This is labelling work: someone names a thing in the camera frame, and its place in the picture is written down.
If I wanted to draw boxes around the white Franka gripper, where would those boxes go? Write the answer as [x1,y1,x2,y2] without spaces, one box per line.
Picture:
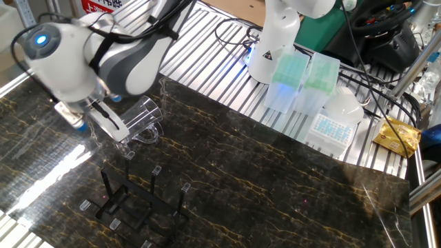
[88,100,130,143]

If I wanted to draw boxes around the clear plastic cup with handle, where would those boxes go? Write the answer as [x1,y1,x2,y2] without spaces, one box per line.
[115,95,165,145]

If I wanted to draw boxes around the brown cardboard sheet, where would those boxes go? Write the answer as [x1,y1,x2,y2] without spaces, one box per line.
[203,0,304,27]

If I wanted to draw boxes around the green pipette tip box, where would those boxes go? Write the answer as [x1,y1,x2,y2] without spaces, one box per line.
[292,51,341,118]
[263,50,311,114]

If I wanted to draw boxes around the white translucent plastic container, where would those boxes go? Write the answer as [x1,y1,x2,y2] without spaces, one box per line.
[304,108,359,158]

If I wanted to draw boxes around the white translucent plastic bowl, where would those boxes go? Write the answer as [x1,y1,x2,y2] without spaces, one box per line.
[323,85,365,125]

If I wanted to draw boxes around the gold foil snack packet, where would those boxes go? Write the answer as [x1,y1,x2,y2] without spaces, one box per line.
[371,115,422,158]

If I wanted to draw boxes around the black steering wheel controller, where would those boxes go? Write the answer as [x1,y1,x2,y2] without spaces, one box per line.
[323,0,421,73]

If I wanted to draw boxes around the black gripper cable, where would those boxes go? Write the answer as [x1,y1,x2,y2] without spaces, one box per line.
[91,101,121,131]

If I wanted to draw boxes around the silver wrist camera blue caps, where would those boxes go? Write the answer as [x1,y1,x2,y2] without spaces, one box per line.
[54,94,123,133]

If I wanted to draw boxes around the black wire cup rack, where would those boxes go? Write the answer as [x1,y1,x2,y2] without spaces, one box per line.
[79,150,192,248]

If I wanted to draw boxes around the black cable bundle on arm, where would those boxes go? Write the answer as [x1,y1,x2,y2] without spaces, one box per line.
[10,0,194,75]

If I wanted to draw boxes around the aluminium frame post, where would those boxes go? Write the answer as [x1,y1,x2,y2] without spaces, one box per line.
[389,29,441,101]

